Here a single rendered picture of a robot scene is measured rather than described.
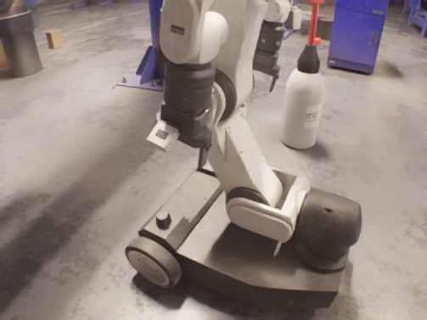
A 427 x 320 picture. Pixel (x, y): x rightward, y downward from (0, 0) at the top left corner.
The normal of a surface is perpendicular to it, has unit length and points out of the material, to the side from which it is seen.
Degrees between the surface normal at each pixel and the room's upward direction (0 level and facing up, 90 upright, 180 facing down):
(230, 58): 90
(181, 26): 90
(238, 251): 0
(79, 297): 0
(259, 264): 0
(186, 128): 90
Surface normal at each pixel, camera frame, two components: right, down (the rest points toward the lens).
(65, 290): -0.02, -0.80
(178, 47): -0.47, 0.53
